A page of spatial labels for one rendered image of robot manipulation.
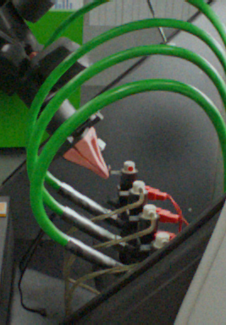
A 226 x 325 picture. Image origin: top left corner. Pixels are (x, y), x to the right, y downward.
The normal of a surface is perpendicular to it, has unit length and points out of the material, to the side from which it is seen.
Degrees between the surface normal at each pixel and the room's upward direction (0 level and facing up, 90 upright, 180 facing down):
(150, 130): 90
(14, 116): 90
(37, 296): 0
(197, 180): 90
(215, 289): 76
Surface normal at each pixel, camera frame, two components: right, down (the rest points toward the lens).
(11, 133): 0.15, 0.36
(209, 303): -0.95, -0.21
